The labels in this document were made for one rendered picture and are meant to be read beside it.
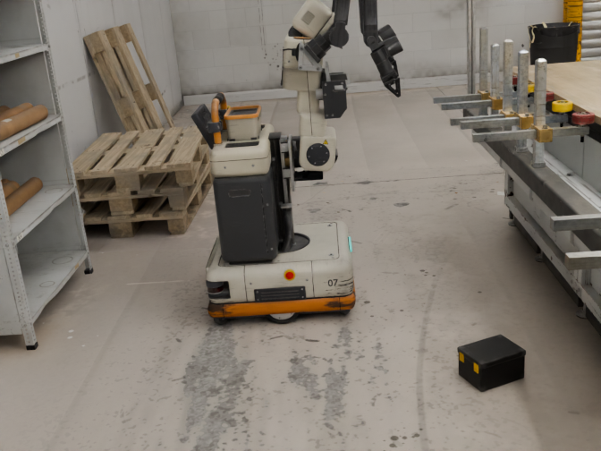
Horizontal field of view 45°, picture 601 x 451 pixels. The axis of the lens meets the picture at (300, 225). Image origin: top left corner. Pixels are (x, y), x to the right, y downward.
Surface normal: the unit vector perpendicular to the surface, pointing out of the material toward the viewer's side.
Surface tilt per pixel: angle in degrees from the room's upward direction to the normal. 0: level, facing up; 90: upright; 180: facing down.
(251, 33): 90
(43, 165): 90
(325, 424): 0
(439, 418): 0
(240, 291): 90
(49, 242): 90
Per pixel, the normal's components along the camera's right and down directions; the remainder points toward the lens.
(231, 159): -0.02, 0.33
